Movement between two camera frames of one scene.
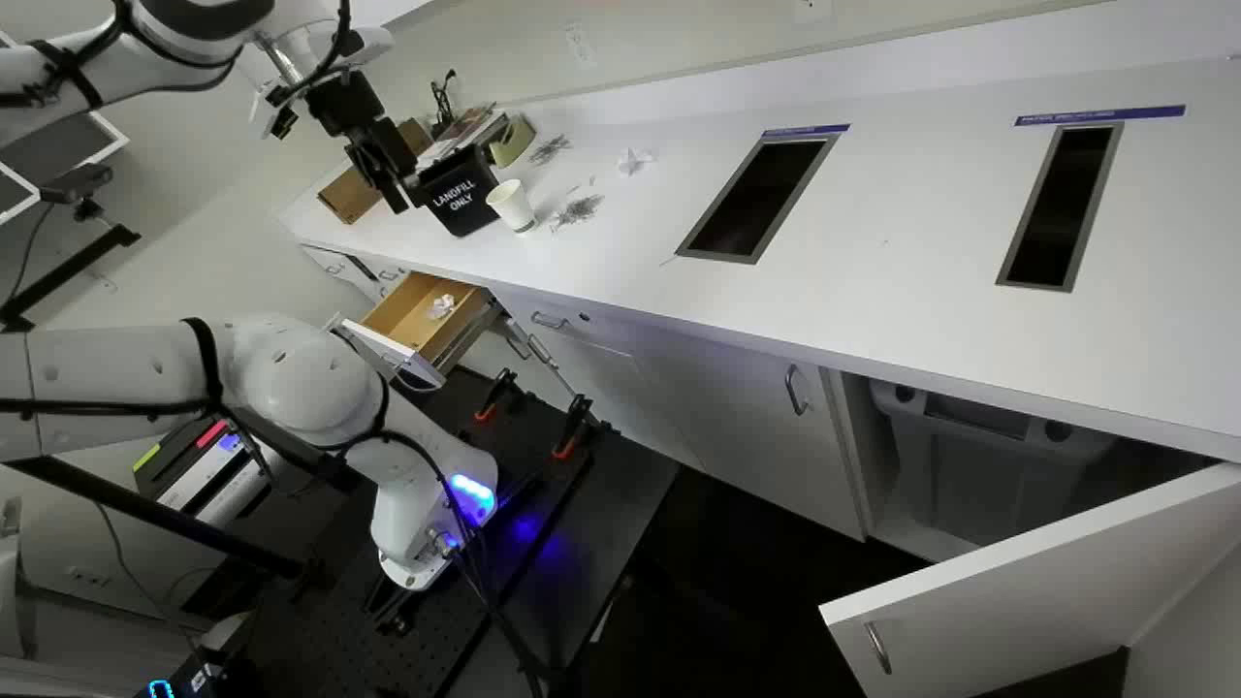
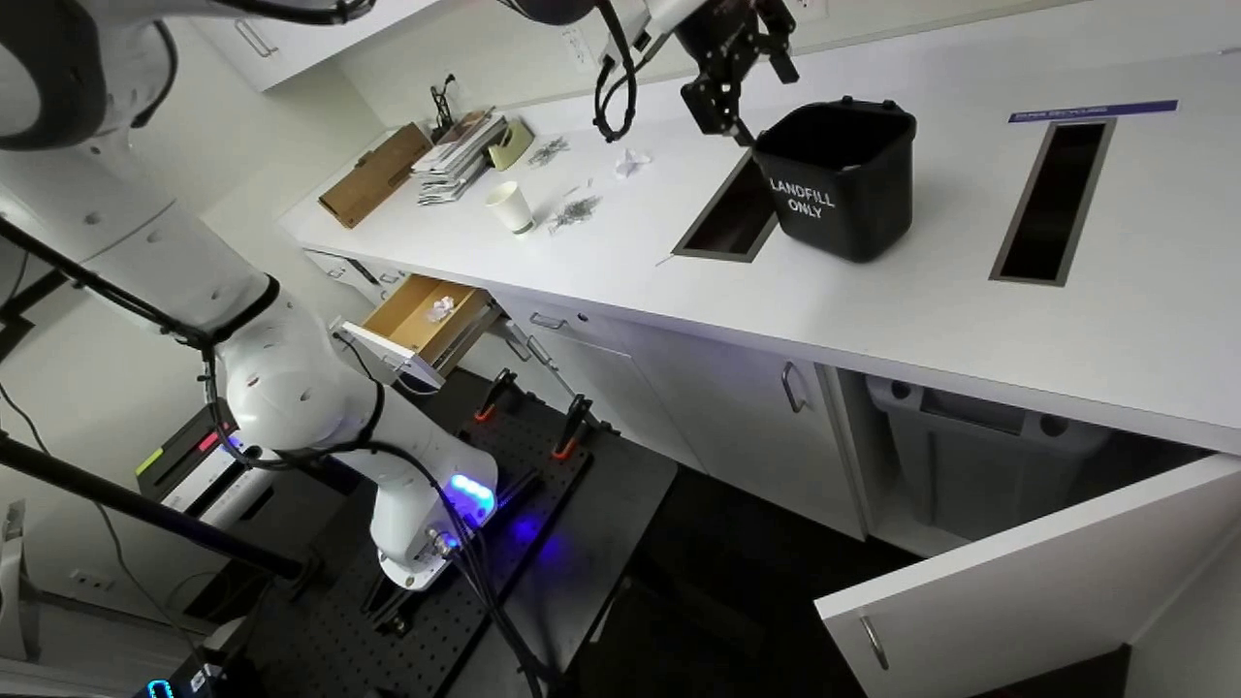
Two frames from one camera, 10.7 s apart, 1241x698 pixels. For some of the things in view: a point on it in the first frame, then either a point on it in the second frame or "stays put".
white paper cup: x=509 y=204 stays put
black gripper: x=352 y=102 -> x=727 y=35
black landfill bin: x=459 y=190 -> x=843 y=174
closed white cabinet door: x=747 y=424 stays put
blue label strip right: x=1104 y=112 stays put
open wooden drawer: x=437 y=317 stays put
